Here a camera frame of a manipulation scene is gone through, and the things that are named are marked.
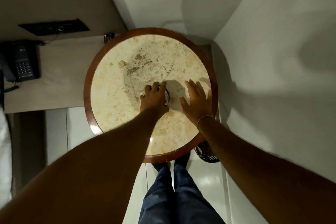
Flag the person's right hand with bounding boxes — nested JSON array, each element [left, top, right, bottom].
[[179, 79, 214, 127]]

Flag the person's left hand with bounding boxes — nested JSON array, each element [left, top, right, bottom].
[[139, 81, 170, 120]]

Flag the person's left forearm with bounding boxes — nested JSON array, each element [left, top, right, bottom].
[[0, 108, 164, 224]]

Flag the person's right forearm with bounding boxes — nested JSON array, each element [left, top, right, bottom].
[[197, 116, 336, 224]]

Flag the round marble table wooden rim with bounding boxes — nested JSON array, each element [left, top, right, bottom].
[[83, 27, 219, 164]]

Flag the black mesh wastebasket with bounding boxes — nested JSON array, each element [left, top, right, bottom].
[[194, 141, 220, 164]]

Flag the black remote control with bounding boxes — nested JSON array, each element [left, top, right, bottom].
[[103, 32, 116, 44]]

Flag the beige wooden desk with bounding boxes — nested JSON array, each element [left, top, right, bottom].
[[4, 35, 122, 114]]

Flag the person's legs in blue jeans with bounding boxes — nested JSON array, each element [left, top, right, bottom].
[[138, 153, 226, 224]]

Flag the black desk telephone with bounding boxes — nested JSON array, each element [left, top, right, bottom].
[[0, 40, 41, 83]]

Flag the white bed linen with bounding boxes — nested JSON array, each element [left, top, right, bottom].
[[0, 106, 13, 209]]

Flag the thin thread wrist bracelet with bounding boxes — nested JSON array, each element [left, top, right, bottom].
[[197, 115, 215, 130]]

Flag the black wall socket panel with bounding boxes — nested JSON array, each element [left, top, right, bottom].
[[18, 18, 90, 36]]

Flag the black telephone cord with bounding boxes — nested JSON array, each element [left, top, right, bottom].
[[0, 69, 21, 109]]

